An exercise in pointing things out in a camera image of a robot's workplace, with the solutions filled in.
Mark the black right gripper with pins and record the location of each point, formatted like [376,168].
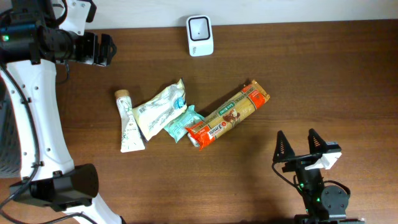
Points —
[288,150]

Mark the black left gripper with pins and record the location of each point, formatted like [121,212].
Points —
[89,56]

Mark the orange spaghetti package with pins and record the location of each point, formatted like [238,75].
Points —
[229,114]

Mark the cream yellow food pouch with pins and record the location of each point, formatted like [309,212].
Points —
[155,114]

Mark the white tube with cork cap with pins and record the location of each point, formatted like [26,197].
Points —
[131,138]

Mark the teal wet wipes pack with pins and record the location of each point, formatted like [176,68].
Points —
[177,127]

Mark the small teal tissue pack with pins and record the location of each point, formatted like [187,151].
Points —
[194,141]

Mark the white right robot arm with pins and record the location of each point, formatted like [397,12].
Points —
[325,201]

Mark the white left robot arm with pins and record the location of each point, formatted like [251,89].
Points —
[36,36]

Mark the white barcode scanner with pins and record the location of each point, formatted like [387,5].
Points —
[199,35]

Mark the grey plastic mesh basket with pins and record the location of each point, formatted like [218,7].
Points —
[10,145]

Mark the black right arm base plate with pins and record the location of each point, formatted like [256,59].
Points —
[306,219]

